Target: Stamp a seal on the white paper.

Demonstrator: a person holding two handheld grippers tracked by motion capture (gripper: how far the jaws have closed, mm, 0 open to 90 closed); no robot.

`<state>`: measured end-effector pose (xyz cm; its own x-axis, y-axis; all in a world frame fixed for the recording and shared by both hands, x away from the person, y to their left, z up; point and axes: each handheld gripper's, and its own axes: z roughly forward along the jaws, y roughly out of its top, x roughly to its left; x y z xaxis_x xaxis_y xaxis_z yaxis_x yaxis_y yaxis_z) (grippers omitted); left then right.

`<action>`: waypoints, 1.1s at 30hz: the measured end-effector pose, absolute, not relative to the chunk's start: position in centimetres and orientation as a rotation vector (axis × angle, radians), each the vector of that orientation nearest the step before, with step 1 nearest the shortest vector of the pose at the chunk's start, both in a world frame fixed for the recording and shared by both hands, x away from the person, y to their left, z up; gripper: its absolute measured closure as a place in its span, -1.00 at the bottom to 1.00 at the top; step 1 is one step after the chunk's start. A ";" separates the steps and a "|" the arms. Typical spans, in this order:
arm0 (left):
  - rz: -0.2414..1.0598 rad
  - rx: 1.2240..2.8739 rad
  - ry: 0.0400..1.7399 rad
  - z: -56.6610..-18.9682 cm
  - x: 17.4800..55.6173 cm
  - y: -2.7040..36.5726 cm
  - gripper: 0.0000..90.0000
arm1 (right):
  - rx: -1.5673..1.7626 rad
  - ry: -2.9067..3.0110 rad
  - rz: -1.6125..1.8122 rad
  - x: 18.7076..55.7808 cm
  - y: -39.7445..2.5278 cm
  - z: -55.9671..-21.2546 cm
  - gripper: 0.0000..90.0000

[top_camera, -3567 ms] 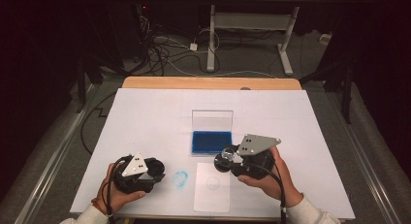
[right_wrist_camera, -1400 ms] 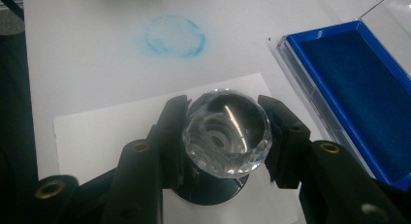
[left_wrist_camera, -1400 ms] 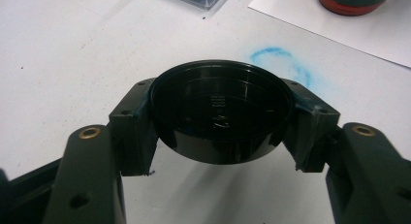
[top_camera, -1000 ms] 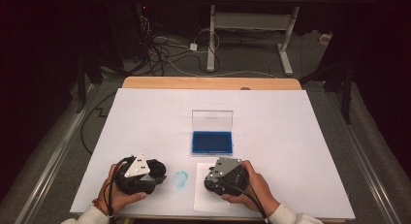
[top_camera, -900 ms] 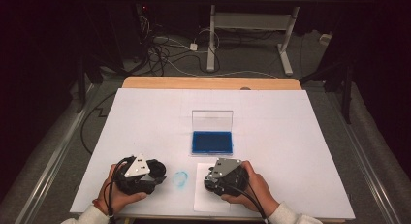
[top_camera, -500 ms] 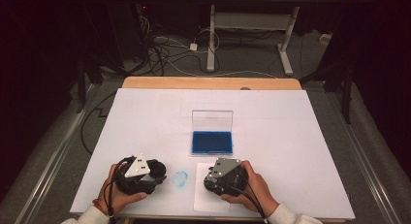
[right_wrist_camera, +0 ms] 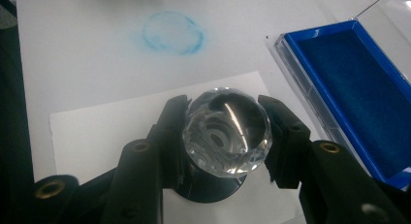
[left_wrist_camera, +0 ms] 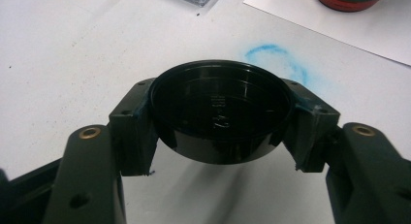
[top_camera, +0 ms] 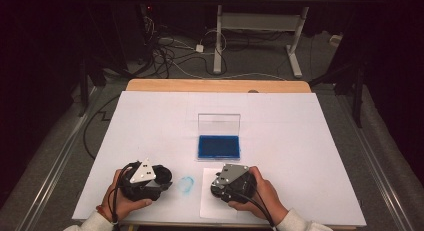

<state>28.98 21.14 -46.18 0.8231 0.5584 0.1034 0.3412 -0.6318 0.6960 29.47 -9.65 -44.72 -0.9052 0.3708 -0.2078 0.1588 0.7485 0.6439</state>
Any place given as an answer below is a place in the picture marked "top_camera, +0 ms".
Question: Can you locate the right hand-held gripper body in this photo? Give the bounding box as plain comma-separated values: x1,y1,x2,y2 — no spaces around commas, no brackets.
210,163,258,204

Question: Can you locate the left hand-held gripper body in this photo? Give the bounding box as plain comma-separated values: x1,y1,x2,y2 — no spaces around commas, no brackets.
118,158,168,203

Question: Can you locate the black round stamp cap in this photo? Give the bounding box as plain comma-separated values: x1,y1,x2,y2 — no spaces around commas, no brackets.
153,164,174,185

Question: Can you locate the white paper sheet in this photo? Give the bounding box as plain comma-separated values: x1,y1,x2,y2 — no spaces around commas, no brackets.
199,167,239,221

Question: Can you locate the person's left hand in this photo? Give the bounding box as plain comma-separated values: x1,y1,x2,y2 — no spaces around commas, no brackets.
99,168,154,223

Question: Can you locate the person's right hand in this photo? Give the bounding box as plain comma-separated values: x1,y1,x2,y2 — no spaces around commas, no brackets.
227,166,290,223

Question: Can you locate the clear round cap blue stained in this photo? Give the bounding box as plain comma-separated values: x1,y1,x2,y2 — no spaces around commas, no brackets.
177,175,196,194

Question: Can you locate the blue ink pad clear lid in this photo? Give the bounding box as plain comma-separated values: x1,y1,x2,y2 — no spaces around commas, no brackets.
196,113,242,161

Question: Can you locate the person's left white sleeve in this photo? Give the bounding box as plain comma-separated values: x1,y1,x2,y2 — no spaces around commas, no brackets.
63,210,116,231

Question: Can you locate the person's white sleeve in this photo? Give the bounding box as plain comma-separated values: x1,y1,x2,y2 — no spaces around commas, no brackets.
275,208,335,231
63,210,116,231

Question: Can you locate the large white board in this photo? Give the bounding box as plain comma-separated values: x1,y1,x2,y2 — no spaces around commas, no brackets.
71,90,368,228

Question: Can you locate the person's right white sleeve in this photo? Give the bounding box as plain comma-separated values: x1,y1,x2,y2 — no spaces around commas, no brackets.
275,208,335,231

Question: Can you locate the wooden table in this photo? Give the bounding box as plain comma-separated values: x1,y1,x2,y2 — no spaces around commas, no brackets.
125,78,312,94

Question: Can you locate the black metal stand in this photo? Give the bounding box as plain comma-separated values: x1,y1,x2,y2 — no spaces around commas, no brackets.
309,54,365,129

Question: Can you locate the left hand-held gripper black cable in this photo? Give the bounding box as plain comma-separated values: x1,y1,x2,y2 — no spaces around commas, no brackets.
107,160,142,231

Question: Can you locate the hand-held gripper black cable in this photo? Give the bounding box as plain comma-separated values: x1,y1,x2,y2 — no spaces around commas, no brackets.
107,160,142,231
238,190,278,231

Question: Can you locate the right hand-held gripper black cable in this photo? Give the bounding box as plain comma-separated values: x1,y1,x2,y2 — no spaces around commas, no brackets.
238,190,278,231

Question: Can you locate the black floor cable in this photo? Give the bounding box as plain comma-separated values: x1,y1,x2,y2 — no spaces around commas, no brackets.
82,94,122,161

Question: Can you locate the metal floor rail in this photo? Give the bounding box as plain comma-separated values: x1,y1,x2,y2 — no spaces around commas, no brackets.
343,100,416,231
14,86,102,231

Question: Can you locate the tangle of floor cables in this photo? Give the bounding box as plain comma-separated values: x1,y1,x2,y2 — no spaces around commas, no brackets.
143,14,234,79

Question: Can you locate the white metal desk frame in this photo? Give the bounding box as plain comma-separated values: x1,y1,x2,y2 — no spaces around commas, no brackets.
199,0,355,79

